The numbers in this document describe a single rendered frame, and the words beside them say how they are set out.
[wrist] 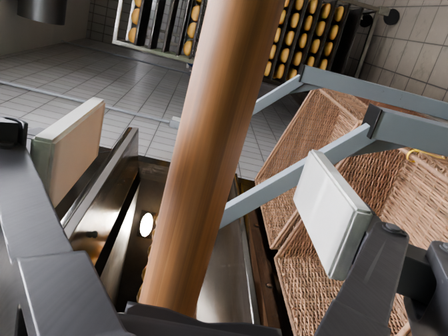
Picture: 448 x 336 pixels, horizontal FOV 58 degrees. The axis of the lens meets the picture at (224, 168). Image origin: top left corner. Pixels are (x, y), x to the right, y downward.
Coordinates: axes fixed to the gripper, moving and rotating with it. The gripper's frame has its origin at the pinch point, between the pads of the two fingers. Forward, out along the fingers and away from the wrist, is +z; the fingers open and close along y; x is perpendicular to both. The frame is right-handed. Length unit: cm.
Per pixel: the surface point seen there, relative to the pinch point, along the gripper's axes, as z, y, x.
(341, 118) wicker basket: 144, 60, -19
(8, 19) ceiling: 296, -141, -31
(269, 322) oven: 63, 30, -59
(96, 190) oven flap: 84, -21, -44
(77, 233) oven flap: 65, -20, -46
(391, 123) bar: 35.6, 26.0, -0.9
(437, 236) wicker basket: 62, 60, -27
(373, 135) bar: 35.6, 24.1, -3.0
